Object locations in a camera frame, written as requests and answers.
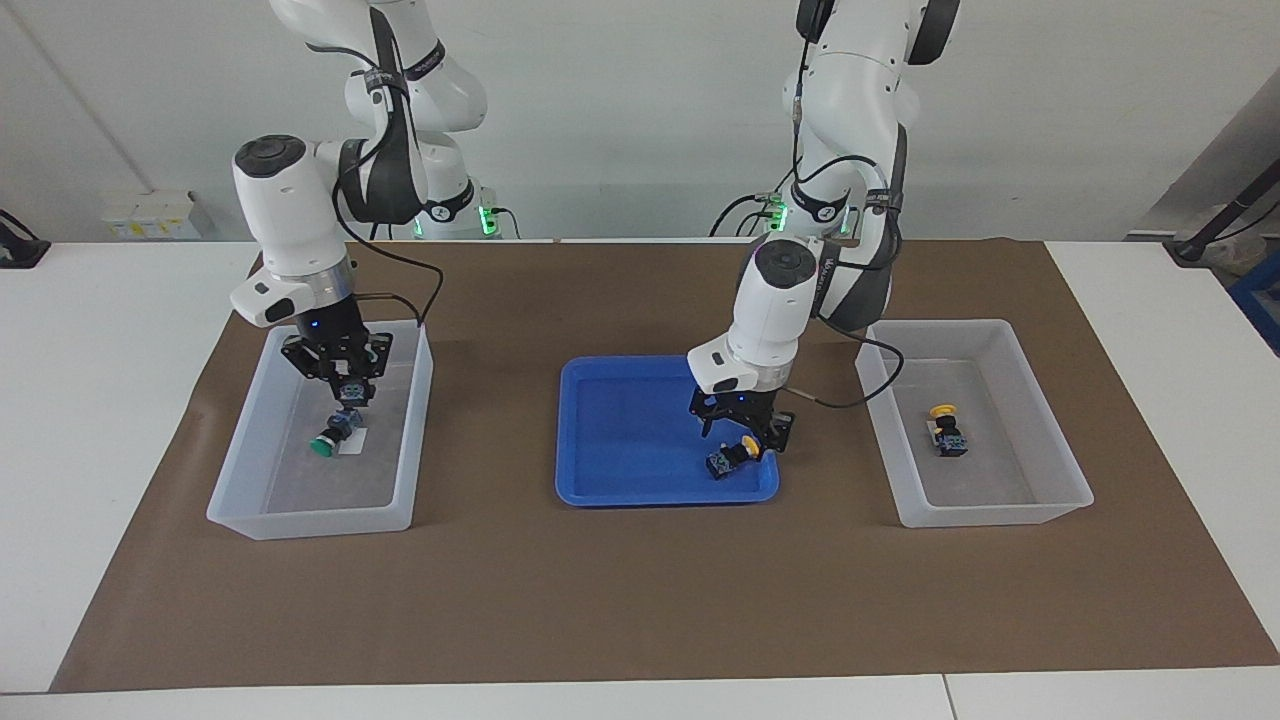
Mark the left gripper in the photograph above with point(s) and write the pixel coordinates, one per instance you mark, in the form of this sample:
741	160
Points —
745	401

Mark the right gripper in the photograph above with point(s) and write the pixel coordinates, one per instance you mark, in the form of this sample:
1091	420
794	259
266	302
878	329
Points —
330	328

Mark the yellow push button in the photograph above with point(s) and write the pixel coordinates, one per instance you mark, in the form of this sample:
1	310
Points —
738	453
948	432

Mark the green push button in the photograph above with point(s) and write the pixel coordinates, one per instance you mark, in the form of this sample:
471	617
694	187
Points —
344	423

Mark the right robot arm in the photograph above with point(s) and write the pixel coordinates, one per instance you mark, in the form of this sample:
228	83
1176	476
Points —
290	215

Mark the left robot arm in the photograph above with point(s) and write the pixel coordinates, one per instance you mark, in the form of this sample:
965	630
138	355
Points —
775	305

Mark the blue plastic tray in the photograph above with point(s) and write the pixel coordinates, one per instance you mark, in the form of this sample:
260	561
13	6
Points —
630	430

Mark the clear plastic box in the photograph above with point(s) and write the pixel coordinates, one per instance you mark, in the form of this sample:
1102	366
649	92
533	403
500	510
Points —
1050	440
250	470

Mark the white socket box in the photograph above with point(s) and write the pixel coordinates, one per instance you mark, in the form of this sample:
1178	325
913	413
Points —
150	215

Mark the black stand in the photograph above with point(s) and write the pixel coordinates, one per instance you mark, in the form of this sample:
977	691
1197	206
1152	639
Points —
22	248
1225	215

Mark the blue crate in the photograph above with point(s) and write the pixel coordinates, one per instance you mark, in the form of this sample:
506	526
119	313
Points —
1262	300

